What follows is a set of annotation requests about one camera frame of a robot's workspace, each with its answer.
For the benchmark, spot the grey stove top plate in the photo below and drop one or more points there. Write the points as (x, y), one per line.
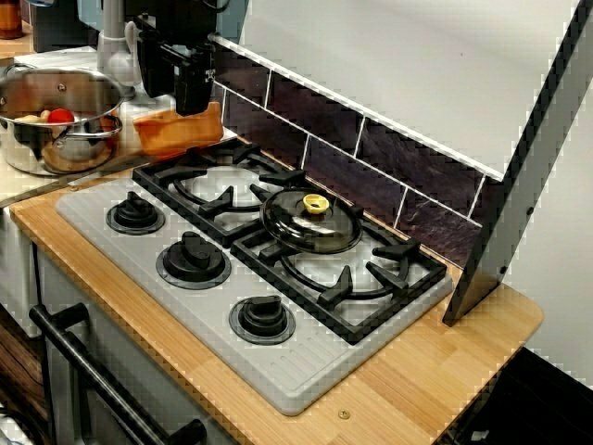
(301, 371)

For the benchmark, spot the black stove knob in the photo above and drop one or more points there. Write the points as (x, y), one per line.
(190, 259)
(134, 213)
(261, 320)

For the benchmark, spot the yellow toy food piece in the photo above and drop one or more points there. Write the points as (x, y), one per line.
(45, 114)

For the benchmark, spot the brown glass jar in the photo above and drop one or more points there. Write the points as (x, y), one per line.
(10, 23)

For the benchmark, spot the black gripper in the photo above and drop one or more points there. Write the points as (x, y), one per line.
(185, 23)

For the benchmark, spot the red toy pepper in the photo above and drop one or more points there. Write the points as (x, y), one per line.
(60, 116)

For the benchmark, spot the brass screw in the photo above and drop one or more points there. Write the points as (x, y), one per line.
(343, 414)

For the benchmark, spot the stainless steel pot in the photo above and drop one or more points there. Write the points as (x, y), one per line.
(28, 92)

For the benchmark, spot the white toy kitchen cabinet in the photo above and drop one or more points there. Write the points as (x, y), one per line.
(139, 361)

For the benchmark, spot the white kitchen back panel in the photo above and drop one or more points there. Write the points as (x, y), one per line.
(394, 69)

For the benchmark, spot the dark grey side panel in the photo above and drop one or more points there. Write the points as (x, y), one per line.
(477, 296)

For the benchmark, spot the wooden side table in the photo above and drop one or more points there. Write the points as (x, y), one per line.
(16, 48)

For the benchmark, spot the dark tile backsplash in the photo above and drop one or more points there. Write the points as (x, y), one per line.
(324, 116)

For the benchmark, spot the black equipment box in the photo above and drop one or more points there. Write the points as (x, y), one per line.
(533, 408)

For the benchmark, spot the grey toy faucet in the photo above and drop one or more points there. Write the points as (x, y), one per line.
(111, 46)

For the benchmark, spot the glass lid yellow knob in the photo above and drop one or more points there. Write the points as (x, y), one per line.
(296, 232)

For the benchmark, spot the dark grey box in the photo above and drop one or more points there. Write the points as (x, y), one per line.
(51, 28)

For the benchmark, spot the black burner grate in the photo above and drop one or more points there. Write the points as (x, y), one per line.
(340, 285)
(153, 178)

